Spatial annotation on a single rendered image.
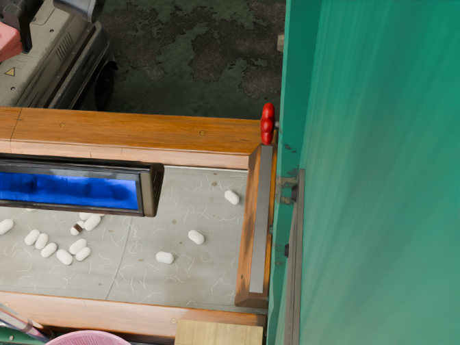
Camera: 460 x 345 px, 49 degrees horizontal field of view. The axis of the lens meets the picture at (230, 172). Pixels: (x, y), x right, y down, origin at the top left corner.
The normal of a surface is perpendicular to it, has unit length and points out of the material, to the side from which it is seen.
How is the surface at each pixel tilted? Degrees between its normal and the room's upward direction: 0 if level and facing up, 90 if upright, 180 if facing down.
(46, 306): 0
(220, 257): 0
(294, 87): 90
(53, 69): 86
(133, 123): 0
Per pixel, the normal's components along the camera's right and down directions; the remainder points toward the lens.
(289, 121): -0.10, 0.87
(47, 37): -0.05, -0.48
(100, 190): -0.11, 0.48
